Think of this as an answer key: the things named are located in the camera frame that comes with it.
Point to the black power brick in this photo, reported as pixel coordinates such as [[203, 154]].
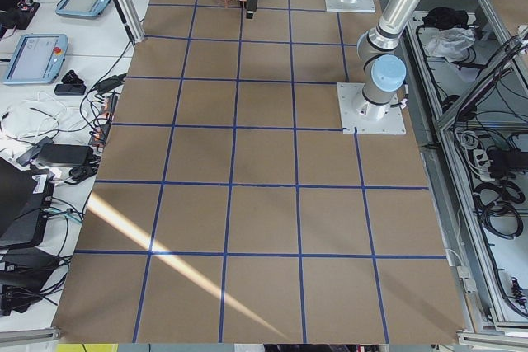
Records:
[[64, 155]]

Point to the blue teach pendant near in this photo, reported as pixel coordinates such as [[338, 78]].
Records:
[[37, 59]]

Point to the orange lit power strip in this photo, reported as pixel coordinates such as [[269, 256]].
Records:
[[103, 121]]

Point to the black laptop computer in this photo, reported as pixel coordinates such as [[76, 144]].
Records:
[[25, 197]]

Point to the white crumpled cloth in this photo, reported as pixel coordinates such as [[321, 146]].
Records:
[[452, 44]]

